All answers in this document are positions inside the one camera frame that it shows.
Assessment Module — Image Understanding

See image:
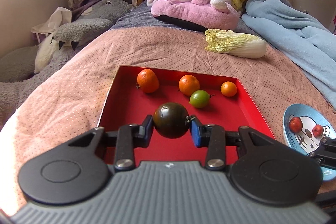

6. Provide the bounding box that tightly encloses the grey plush shark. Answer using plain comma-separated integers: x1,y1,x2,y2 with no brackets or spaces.
1,0,133,125

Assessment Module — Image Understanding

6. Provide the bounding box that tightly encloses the dark red wrinkled fruit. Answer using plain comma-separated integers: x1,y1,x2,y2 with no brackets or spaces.
288,117,303,134

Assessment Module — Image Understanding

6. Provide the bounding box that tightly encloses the pink dotted bedspread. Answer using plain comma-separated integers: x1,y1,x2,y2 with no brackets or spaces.
1,27,335,215

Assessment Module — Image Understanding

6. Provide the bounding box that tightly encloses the dark purple tomato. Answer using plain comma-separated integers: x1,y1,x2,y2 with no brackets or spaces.
153,102,195,139

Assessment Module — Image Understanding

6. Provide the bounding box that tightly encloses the white plastic bag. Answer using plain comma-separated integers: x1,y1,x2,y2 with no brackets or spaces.
31,7,72,35

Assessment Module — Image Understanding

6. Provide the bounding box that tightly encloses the green tomato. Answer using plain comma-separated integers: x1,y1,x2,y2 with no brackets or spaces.
189,90,214,108

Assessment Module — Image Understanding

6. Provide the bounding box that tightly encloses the pink plush rabbit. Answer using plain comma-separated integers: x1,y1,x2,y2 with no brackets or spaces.
146,0,240,32

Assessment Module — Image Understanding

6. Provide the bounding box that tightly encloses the small red fruit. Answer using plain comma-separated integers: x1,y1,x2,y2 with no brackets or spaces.
312,124,323,138

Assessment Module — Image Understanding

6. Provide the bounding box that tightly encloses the red shallow box tray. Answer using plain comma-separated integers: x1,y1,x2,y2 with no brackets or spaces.
98,65,274,165

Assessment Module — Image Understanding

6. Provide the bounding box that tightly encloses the small orange kumquat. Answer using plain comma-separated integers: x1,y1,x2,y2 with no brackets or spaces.
220,81,238,97

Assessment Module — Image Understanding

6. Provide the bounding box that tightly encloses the blue cartoon plate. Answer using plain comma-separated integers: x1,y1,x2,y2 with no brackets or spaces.
282,103,335,181

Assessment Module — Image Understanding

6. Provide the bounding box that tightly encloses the orange mandarin with stem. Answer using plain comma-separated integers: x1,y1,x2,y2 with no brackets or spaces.
137,69,159,93

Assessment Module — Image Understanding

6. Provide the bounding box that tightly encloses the napa cabbage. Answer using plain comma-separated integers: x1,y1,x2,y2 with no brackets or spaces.
205,29,266,59

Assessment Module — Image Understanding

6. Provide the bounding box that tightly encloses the grey bed sheet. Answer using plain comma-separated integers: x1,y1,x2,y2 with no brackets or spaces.
110,0,258,36

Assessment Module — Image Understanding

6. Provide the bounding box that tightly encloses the light blue fleece blanket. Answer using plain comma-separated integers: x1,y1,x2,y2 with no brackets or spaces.
241,0,335,107

